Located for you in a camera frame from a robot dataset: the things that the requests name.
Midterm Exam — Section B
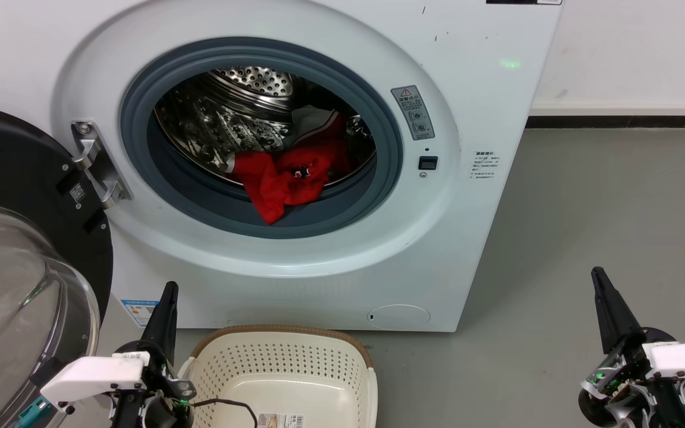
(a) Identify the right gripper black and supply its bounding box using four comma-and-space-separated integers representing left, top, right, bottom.
578, 267, 685, 428

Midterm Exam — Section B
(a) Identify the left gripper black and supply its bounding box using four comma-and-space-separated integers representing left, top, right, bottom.
109, 281, 198, 428

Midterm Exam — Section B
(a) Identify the cream perforated laundry basket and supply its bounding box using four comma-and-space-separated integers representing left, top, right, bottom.
177, 325, 379, 428

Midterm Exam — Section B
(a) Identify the printed paper label with barcode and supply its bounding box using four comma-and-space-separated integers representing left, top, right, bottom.
257, 413, 306, 428

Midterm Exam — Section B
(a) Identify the stainless steel washing machine drum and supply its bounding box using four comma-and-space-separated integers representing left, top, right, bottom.
153, 65, 377, 191

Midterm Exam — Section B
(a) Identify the black-rimmed glass washer door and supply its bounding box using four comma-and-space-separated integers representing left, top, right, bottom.
0, 102, 114, 428

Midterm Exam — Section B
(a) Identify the blue and white energy label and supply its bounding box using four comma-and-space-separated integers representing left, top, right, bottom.
120, 298, 160, 328

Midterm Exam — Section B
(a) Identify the red garment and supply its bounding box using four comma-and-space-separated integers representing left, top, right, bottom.
228, 113, 352, 225

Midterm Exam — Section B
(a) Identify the silver metal door hinge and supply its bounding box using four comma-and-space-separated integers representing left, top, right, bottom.
71, 121, 134, 210

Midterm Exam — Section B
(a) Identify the white and black baseboard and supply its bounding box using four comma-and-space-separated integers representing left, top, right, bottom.
526, 100, 685, 129

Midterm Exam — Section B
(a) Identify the grey rubber door gasket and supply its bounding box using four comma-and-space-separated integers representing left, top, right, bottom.
120, 37, 404, 240

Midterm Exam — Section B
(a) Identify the round white filter cover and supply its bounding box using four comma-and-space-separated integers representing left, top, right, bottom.
367, 304, 432, 331

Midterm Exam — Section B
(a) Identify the white garment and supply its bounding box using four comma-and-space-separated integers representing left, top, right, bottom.
288, 105, 343, 146

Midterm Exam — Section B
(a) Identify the grey warning sticker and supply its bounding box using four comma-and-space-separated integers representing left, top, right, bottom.
391, 85, 436, 141

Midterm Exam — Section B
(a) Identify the white front-load washing machine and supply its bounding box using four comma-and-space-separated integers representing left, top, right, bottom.
0, 0, 563, 332

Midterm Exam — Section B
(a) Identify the thin black cable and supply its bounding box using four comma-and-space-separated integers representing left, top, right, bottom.
191, 398, 258, 428

